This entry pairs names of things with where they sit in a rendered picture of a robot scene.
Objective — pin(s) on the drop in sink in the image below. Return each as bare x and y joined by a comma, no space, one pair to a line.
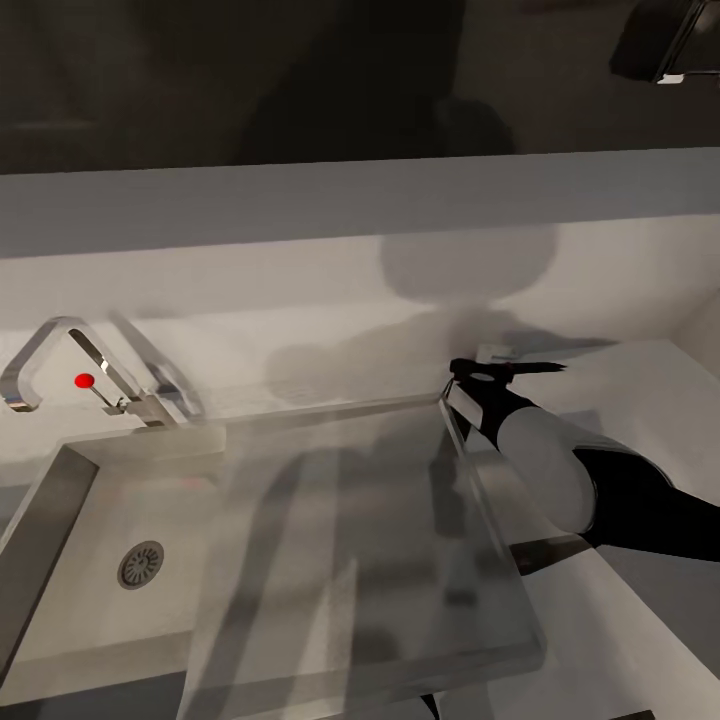
307,563

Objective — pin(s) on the cabinet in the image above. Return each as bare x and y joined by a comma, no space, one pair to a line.
118,85

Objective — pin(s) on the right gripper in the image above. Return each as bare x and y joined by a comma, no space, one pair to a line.
461,367

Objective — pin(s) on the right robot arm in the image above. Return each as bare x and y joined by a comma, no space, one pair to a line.
663,542

